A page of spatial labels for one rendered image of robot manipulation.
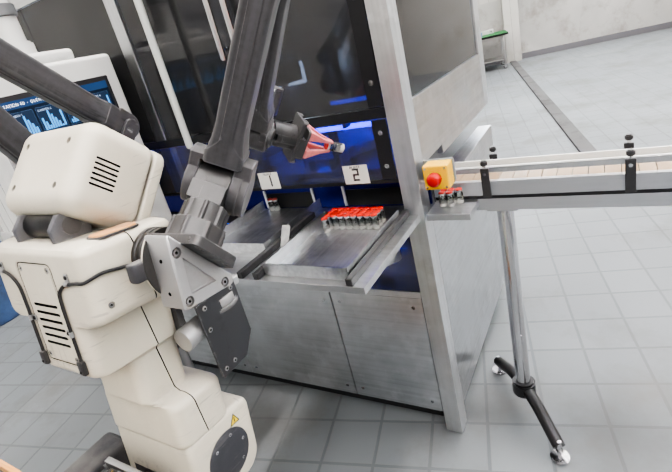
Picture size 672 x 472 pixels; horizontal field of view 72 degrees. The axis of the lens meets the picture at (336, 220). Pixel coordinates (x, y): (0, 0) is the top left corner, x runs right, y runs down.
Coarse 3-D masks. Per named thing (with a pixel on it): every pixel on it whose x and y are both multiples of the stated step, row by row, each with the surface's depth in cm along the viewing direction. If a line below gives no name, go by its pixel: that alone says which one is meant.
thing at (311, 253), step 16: (320, 224) 147; (384, 224) 128; (304, 240) 139; (320, 240) 137; (336, 240) 134; (352, 240) 131; (368, 240) 129; (272, 256) 126; (288, 256) 132; (304, 256) 129; (320, 256) 127; (336, 256) 124; (352, 256) 122; (272, 272) 123; (288, 272) 120; (304, 272) 117; (320, 272) 114; (336, 272) 112
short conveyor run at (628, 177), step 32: (480, 160) 142; (512, 160) 137; (544, 160) 133; (576, 160) 124; (608, 160) 120; (640, 160) 116; (480, 192) 137; (512, 192) 133; (544, 192) 128; (576, 192) 124; (608, 192) 121; (640, 192) 117
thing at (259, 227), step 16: (256, 208) 172; (288, 208) 171; (304, 208) 167; (320, 208) 163; (240, 224) 165; (256, 224) 163; (272, 224) 159; (288, 224) 147; (224, 240) 156; (240, 240) 152; (256, 240) 149; (272, 240) 140
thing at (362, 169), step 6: (342, 168) 143; (348, 168) 142; (354, 168) 141; (360, 168) 140; (366, 168) 139; (348, 174) 143; (360, 174) 141; (366, 174) 140; (348, 180) 144; (360, 180) 142; (366, 180) 141
